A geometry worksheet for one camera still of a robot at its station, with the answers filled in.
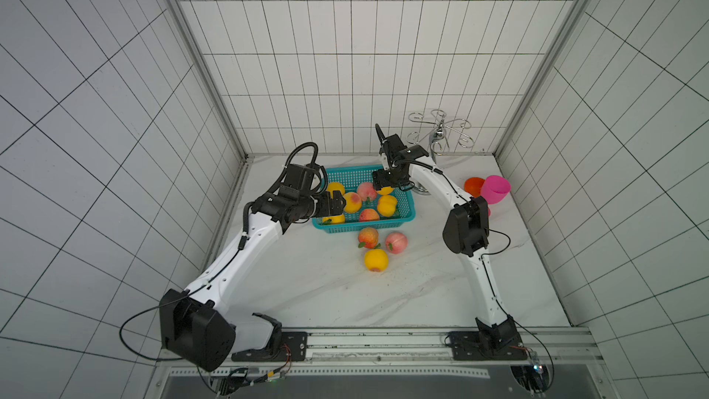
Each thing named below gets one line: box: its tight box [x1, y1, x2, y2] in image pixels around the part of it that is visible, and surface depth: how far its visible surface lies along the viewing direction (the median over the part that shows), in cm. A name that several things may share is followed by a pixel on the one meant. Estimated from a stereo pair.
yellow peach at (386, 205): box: [376, 194, 398, 218], surface depth 99 cm
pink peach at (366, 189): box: [356, 181, 377, 202], surface depth 100 cm
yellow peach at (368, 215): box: [360, 208, 380, 222], surface depth 96 cm
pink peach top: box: [384, 231, 409, 255], surface depth 90 cm
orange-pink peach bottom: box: [343, 192, 362, 214], surface depth 99 cm
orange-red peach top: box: [358, 227, 382, 250], surface depth 91 cm
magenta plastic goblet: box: [480, 175, 512, 217], surface depth 92 cm
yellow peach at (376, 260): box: [363, 248, 389, 273], surface depth 86 cm
